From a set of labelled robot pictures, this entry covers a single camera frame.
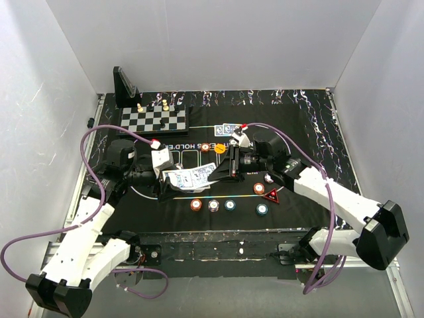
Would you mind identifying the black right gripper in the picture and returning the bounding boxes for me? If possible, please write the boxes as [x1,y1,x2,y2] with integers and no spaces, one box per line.
[207,144,272,184]

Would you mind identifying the blue playing card box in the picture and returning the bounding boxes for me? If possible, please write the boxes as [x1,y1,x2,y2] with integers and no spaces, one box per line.
[162,169,211,193]

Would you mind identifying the yellow big blind button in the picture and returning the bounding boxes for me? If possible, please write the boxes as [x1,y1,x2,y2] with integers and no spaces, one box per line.
[214,144,227,154]

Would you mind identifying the blue card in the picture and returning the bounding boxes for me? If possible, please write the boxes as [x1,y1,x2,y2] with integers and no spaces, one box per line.
[189,162,216,184]

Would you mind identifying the orange red chip stack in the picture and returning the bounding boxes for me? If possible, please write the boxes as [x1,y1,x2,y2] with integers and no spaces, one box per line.
[190,199,202,211]

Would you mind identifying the orange chips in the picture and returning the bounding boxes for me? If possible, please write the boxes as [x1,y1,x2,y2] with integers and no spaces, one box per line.
[200,143,211,152]
[253,183,265,195]

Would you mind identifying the green blue chip stack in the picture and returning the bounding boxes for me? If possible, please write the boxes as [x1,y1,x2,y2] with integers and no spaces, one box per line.
[225,199,236,211]

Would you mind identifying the pink blue chip stack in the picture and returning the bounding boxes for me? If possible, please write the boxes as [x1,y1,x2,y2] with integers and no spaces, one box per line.
[208,199,219,213]

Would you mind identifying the red black triangular all-in marker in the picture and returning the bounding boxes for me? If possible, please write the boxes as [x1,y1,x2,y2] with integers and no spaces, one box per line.
[263,188,279,204]

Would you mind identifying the green chips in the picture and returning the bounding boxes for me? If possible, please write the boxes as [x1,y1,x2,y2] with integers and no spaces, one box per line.
[256,203,268,216]

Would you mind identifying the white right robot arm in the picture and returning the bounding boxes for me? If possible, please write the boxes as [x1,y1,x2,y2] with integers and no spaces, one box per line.
[208,127,409,270]

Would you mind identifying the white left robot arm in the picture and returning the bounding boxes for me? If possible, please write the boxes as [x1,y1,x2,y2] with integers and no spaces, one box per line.
[25,139,174,317]

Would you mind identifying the black poker table mat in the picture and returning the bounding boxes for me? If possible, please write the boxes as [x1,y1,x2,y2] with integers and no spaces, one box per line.
[103,104,330,233]

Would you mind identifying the black white chessboard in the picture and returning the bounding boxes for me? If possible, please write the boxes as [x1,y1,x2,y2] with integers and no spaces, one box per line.
[118,105,189,137]

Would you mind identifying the black marbled table cover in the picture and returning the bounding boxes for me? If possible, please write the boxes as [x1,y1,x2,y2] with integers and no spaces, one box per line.
[89,88,374,232]

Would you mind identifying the black triangular stand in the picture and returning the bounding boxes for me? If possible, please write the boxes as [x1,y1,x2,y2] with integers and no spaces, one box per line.
[113,66,142,109]

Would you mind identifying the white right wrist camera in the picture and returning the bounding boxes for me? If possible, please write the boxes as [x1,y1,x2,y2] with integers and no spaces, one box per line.
[230,128,250,148]

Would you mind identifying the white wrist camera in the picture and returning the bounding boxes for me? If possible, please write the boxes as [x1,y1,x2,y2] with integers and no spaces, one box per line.
[230,128,250,148]
[151,148,174,174]

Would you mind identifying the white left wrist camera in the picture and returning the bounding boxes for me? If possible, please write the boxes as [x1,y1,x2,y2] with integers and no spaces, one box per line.
[151,148,174,174]

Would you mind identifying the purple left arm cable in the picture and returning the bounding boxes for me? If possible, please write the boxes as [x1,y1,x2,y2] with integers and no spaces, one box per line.
[0,124,162,284]

